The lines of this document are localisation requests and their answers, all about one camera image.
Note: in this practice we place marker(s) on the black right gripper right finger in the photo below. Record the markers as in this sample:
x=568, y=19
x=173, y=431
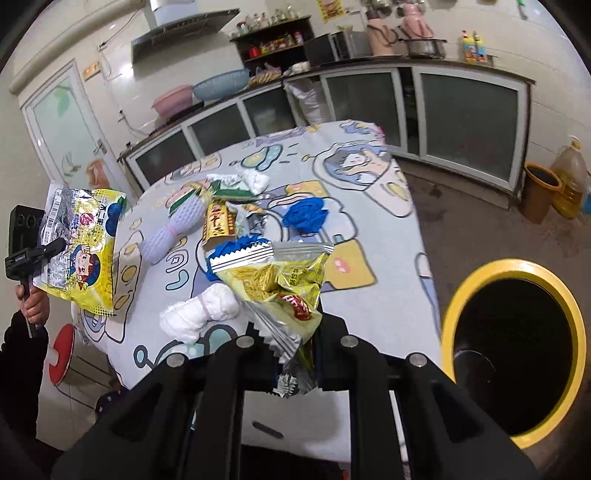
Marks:
x=408, y=419

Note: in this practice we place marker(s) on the fingers of the black left gripper view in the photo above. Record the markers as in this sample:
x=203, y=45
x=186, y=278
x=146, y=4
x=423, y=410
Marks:
x=53, y=248

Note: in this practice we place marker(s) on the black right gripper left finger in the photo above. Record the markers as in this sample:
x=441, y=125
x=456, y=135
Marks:
x=182, y=421

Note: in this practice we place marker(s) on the yellow cartoon snack bag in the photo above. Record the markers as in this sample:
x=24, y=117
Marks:
x=87, y=221

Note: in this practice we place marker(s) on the yellow green snack wrapper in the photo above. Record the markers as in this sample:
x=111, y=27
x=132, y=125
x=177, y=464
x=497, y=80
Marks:
x=281, y=298

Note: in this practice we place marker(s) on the red yellow seasoning box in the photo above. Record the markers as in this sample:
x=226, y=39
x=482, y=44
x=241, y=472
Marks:
x=219, y=226

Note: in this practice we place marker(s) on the green white milk carton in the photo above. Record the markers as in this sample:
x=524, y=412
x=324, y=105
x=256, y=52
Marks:
x=244, y=186

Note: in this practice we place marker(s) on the black left sleeve forearm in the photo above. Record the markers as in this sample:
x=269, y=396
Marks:
x=22, y=361

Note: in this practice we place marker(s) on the yellow rimmed trash bin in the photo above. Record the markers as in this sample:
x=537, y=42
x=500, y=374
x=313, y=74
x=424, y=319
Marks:
x=513, y=338

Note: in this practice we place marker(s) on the person's left hand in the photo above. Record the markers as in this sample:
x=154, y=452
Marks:
x=34, y=304

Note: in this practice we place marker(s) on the red round stool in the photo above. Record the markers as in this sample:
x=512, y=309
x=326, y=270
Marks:
x=60, y=354

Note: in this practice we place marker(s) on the glass door with flowers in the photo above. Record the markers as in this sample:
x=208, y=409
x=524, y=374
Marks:
x=67, y=137

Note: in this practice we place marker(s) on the blue silver snack wrapper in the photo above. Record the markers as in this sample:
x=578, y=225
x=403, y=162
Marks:
x=253, y=249

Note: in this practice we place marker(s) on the cartoon print tablecloth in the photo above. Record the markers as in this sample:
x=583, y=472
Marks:
x=378, y=278

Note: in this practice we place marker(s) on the pink plastic basin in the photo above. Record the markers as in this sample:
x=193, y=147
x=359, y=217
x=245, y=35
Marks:
x=173, y=101

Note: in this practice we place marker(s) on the blue plastic basin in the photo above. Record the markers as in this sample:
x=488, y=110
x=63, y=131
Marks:
x=222, y=85

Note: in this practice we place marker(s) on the blue crumpled glove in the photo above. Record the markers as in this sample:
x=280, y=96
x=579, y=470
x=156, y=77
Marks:
x=306, y=216

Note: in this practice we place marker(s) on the brown plastic bucket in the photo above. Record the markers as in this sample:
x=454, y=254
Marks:
x=539, y=188

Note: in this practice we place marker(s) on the range hood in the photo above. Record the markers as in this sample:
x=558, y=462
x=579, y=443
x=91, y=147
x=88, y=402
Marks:
x=177, y=20

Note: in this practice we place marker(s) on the large cooking oil bottle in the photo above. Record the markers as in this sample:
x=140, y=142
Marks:
x=571, y=169

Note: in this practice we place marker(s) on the black wooden spice shelf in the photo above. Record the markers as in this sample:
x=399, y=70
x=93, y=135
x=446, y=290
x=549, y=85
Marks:
x=280, y=45

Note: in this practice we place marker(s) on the white sack under counter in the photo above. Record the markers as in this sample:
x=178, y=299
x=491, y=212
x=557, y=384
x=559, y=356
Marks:
x=310, y=100

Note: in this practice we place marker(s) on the black microwave oven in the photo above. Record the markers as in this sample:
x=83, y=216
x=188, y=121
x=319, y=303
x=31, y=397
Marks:
x=337, y=47

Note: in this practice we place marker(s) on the steel cooking pot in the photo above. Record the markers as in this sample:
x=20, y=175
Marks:
x=426, y=48

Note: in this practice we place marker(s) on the yellow detergent bottle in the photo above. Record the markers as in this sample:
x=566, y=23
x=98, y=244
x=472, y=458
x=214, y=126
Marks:
x=469, y=47

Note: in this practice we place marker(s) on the pink thermos jug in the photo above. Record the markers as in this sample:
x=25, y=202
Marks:
x=381, y=37

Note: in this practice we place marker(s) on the yellow wall poster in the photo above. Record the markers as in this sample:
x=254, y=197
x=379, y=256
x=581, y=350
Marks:
x=330, y=9

